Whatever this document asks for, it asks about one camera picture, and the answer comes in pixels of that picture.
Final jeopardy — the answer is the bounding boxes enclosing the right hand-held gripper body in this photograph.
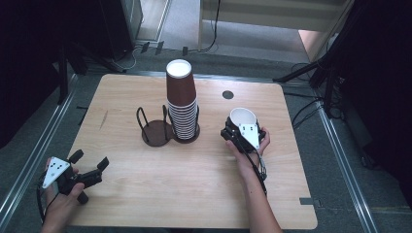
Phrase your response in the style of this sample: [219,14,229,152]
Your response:
[221,123,267,154]

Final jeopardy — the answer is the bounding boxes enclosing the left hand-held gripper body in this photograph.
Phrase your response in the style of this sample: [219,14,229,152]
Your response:
[42,156,104,206]

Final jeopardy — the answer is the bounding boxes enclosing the single brown paper cup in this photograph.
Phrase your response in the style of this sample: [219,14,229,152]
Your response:
[228,107,259,129]

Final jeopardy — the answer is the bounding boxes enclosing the stack of brown paper cups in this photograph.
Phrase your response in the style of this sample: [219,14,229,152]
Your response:
[165,58,199,141]

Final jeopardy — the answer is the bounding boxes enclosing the black wire cup holder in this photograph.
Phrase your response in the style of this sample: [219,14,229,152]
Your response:
[135,105,201,148]

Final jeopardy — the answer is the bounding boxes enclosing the person's right hand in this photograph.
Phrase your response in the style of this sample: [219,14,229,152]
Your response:
[225,126,272,176]

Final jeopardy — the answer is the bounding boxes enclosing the person's left hand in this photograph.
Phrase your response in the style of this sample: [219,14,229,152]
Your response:
[43,157,86,227]

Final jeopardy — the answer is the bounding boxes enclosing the black metal stand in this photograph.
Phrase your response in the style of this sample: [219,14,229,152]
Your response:
[55,40,128,106]

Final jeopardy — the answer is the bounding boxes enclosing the grey tape strip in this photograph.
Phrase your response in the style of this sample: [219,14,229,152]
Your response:
[298,196,323,209]

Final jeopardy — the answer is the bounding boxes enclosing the black tripod stand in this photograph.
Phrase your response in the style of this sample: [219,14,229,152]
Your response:
[271,28,346,119]

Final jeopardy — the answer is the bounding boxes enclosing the black curtain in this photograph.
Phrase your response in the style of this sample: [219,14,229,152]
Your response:
[0,0,110,150]
[334,0,412,210]

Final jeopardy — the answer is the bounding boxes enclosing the dark cabinet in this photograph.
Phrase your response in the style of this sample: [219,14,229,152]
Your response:
[96,0,144,60]

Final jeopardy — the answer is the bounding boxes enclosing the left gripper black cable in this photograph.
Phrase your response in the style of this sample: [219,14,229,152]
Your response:
[36,170,61,225]

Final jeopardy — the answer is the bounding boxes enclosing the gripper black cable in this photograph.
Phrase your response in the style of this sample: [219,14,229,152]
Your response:
[244,150,269,197]
[36,170,61,225]

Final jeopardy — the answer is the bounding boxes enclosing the metal floor rail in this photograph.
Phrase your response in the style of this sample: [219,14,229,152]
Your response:
[0,73,80,224]
[314,99,381,233]

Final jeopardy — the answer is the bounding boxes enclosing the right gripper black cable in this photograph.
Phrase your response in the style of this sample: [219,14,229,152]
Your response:
[244,150,269,197]

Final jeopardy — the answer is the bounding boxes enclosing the black floor cables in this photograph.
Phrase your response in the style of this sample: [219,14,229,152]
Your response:
[290,61,328,131]

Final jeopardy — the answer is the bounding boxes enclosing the black hanging cable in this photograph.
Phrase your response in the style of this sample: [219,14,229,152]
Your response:
[187,0,223,54]

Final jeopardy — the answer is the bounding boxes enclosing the white floor cable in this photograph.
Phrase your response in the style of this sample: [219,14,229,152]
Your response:
[111,45,144,71]

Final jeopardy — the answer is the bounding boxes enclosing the white furniture frame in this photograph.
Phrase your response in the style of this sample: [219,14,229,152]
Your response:
[197,0,355,51]

